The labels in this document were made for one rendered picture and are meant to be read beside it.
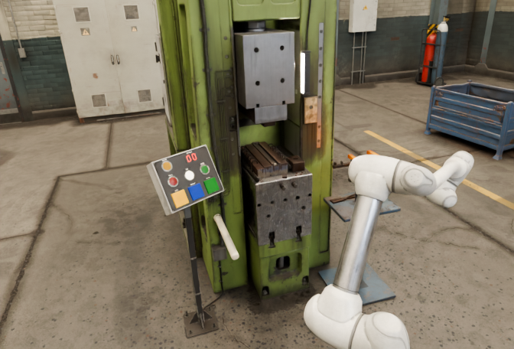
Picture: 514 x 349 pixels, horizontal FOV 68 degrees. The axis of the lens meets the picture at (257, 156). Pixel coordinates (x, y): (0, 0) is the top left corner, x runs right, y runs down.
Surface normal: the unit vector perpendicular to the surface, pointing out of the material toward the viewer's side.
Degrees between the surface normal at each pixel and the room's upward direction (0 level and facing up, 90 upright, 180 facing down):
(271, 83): 90
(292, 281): 90
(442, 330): 0
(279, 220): 90
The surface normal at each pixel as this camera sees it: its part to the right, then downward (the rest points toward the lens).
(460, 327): -0.04, -0.92
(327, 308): -0.57, -0.33
